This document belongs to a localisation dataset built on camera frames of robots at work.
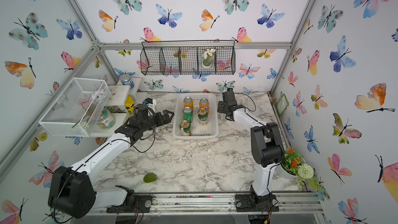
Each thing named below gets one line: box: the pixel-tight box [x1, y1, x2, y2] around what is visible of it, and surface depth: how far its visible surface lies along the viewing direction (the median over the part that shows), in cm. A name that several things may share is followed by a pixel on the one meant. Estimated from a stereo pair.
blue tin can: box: [119, 73, 135, 90], surface depth 100 cm
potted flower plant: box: [275, 147, 316, 190], surface depth 71 cm
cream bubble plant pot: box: [96, 107, 117, 130], surface depth 81 cm
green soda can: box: [182, 106, 194, 124], surface depth 98 cm
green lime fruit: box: [143, 172, 158, 184], surface depth 82 cm
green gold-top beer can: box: [179, 119, 191, 134], surface depth 91 cm
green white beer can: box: [197, 107, 209, 125], surface depth 98 cm
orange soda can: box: [183, 96, 194, 110], surface depth 103 cm
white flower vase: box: [202, 48, 217, 69], surface depth 90 cm
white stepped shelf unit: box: [89, 77, 148, 138], surface depth 93 cm
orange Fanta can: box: [199, 98, 210, 114], surface depth 103 cm
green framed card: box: [275, 93, 290, 117], surface depth 113 cm
